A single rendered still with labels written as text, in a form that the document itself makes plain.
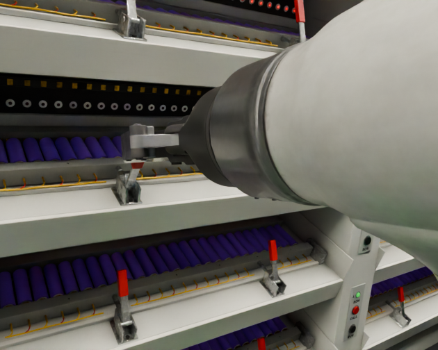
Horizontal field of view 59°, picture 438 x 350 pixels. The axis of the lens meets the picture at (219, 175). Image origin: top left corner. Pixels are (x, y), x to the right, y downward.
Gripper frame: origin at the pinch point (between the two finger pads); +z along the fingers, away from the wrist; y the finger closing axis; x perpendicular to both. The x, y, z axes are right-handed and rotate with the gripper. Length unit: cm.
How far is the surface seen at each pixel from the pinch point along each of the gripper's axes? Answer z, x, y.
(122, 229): 6.2, -9.7, -1.0
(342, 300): 10, -30, 43
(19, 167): 9.7, -1.4, -11.6
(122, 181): 5.9, -3.7, -0.9
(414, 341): 20, -54, 82
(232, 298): 11.5, -24.5, 18.3
